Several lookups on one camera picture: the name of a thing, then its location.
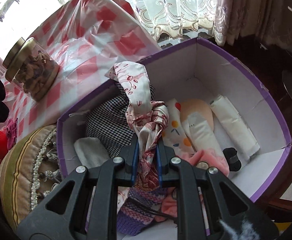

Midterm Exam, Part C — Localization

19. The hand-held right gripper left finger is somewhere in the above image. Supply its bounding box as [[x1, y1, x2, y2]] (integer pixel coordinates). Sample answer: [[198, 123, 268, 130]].
[[16, 133, 140, 240]]

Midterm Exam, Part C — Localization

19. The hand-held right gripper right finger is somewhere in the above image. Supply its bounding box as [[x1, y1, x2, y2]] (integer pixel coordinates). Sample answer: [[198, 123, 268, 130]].
[[157, 140, 279, 240]]

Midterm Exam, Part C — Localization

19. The white floral cloth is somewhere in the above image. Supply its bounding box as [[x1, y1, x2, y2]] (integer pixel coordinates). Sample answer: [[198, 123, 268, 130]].
[[165, 99, 199, 155]]

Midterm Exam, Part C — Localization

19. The houndstooth cloth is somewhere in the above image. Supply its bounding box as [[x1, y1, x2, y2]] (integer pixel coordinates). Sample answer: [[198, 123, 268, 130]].
[[86, 81, 156, 155]]

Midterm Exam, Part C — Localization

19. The purple knitted sock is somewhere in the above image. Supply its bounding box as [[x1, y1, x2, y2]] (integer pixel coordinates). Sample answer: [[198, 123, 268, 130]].
[[116, 187, 179, 237]]

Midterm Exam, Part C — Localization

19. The white soft packet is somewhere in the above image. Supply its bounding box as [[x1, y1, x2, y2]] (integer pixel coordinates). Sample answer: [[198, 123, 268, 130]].
[[209, 94, 261, 161], [182, 112, 224, 163]]

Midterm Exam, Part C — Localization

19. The pink plush sock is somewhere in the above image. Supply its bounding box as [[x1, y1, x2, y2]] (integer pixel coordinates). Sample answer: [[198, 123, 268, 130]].
[[158, 149, 230, 222]]

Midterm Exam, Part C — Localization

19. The round beige pad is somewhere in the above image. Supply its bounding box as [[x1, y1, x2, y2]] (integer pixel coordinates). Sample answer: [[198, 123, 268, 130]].
[[180, 99, 214, 130]]

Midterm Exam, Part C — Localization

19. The small black sock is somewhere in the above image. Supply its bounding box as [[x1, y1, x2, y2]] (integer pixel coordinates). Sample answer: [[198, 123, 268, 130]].
[[222, 147, 242, 172]]

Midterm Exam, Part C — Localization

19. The pink printed scarf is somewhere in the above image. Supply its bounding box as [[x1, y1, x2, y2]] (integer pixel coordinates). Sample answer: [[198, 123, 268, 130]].
[[104, 62, 170, 205]]

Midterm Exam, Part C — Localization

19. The purple cardboard box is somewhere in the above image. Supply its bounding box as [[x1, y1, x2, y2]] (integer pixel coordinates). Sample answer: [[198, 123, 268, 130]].
[[56, 37, 292, 235]]

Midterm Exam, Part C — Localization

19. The striped velvet cushion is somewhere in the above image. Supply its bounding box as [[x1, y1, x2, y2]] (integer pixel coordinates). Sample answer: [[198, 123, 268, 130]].
[[0, 124, 66, 233]]

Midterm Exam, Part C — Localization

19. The pink knitted cloth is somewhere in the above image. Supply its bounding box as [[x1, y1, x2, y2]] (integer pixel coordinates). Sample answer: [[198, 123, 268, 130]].
[[5, 118, 19, 150]]

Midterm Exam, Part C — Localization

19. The glass jar with metal lid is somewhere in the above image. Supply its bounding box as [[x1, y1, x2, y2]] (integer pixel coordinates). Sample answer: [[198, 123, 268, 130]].
[[3, 37, 60, 102]]

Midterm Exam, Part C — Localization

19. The red checkered plastic tablecloth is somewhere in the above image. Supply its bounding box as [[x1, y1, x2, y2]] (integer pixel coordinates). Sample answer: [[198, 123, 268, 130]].
[[0, 0, 163, 140]]

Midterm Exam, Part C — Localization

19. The white lace curtain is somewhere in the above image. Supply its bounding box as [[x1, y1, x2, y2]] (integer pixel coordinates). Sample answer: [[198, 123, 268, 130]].
[[0, 0, 221, 48]]

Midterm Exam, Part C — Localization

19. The pink patterned curtain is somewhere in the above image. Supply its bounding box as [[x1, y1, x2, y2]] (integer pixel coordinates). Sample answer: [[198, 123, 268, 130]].
[[212, 0, 292, 48]]

